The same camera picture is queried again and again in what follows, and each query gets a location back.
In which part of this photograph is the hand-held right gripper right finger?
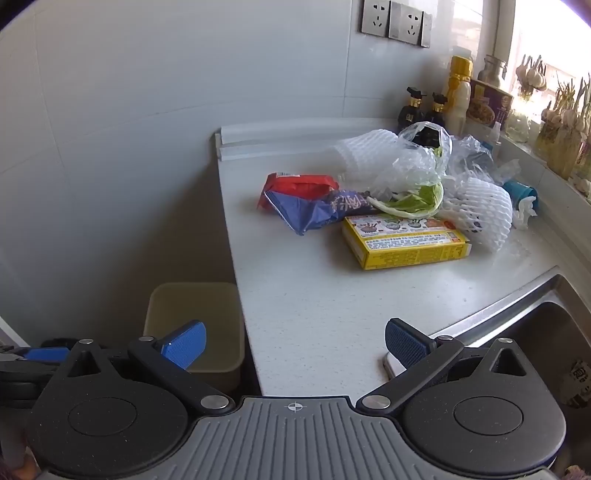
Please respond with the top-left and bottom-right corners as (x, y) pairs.
(355, 318), (532, 415)

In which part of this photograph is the green cabbage leaf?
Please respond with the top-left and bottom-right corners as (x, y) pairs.
(367, 182), (445, 220)

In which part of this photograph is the metal canister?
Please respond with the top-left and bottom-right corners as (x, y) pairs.
(478, 54), (508, 88)

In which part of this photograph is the beige plastic trash bin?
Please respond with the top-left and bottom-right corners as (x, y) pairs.
(144, 282), (245, 393)

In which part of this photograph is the red snack packet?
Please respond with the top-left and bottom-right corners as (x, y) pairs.
(257, 172), (340, 213)

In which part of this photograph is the blue plastic cup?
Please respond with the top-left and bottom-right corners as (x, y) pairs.
(502, 180), (539, 201)

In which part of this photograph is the crumpled clear plastic wrap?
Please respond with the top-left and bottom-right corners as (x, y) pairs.
(450, 135), (522, 185)

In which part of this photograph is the clear plastic jar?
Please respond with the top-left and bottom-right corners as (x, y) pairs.
(505, 111), (532, 141)

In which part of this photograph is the hanging garlic bunch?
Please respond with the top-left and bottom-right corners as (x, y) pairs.
(515, 54), (548, 90)

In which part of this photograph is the yellow cardboard box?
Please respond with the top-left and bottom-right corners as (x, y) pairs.
(342, 215), (472, 271)

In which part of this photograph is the white foam wrap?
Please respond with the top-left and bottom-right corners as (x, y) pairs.
(332, 129), (414, 185)

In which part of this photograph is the blue purple snack packet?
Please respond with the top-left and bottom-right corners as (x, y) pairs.
(265, 188), (377, 236)

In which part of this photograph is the dark sauce bottle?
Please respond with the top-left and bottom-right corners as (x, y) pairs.
(398, 86), (426, 134)
(425, 92), (448, 127)

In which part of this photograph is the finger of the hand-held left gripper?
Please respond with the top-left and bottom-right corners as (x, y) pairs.
(0, 344), (71, 366)

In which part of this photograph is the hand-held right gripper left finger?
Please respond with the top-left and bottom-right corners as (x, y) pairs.
(55, 320), (235, 415)

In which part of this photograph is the sprouting garlic row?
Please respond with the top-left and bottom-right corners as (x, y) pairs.
(536, 76), (591, 181)

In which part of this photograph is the white bottle yellow cap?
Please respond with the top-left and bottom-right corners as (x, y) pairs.
(441, 55), (474, 132)

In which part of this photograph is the white foam fruit net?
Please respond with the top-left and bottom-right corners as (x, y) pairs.
(443, 175), (514, 252)

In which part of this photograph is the white wall socket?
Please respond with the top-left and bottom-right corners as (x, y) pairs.
(361, 0), (392, 35)
(389, 2), (423, 44)

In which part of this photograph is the purple food box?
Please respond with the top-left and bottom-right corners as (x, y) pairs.
(466, 78), (515, 127)

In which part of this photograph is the white tissue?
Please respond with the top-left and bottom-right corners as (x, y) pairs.
(512, 196), (539, 230)

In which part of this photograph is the white printed packet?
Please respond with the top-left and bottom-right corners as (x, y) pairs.
(561, 360), (591, 409)

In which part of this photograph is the steel kitchen sink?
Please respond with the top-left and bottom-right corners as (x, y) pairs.
(427, 268), (591, 416)

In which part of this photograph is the clear plastic bag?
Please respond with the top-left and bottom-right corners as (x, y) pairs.
(369, 121), (455, 195)

